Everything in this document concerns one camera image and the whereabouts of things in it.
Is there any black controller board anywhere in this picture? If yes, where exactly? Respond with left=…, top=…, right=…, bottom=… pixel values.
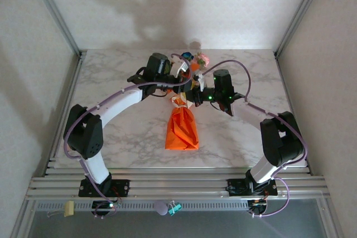
left=91, top=200, right=118, bottom=219
left=248, top=198, right=268, bottom=218

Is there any pink fake flower spray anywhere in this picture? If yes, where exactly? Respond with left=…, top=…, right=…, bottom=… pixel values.
left=194, top=51, right=210, bottom=69

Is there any orange wrapping paper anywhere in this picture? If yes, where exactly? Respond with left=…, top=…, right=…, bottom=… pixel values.
left=165, top=62, right=200, bottom=151

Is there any aluminium frame post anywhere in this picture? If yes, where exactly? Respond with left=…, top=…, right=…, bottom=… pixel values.
left=274, top=0, right=330, bottom=57
left=26, top=0, right=87, bottom=57

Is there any cream printed ribbon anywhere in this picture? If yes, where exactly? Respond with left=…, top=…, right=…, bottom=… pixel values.
left=170, top=94, right=193, bottom=109

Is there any grey slotted cable duct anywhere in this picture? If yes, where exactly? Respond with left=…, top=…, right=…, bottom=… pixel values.
left=36, top=200, right=250, bottom=211

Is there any aluminium table side rail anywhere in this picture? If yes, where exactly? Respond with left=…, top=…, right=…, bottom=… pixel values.
left=36, top=51, right=86, bottom=173
left=274, top=54, right=312, bottom=173

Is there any purple round pad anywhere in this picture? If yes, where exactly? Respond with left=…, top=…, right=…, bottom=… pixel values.
left=154, top=200, right=169, bottom=216

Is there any teal binder clip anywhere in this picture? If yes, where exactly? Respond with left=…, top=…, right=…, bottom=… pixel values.
left=168, top=200, right=182, bottom=216

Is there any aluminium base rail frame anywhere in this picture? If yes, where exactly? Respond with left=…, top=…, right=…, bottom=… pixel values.
left=26, top=167, right=331, bottom=201

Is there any beige binder clip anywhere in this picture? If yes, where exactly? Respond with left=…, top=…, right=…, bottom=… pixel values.
left=63, top=200, right=75, bottom=218

